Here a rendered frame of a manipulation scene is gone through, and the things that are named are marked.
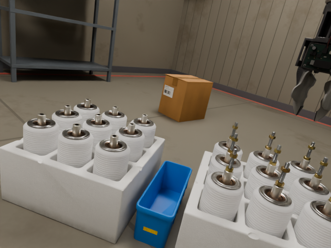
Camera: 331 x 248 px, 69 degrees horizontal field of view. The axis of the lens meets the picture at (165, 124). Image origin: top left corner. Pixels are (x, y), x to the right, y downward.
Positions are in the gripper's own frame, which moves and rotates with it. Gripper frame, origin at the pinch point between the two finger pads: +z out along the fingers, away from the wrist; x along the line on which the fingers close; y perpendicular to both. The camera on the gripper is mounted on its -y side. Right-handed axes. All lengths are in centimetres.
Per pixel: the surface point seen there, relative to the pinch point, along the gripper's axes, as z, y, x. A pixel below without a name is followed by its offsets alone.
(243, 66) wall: 9, -242, -152
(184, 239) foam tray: 36.3, 16.4, -11.1
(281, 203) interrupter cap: 21.1, 2.5, 2.6
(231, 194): 21.9, 9.6, -6.4
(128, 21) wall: -18, -134, -267
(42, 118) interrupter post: 19, 35, -56
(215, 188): 21.9, 11.3, -9.6
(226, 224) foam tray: 28.5, 11.2, -4.5
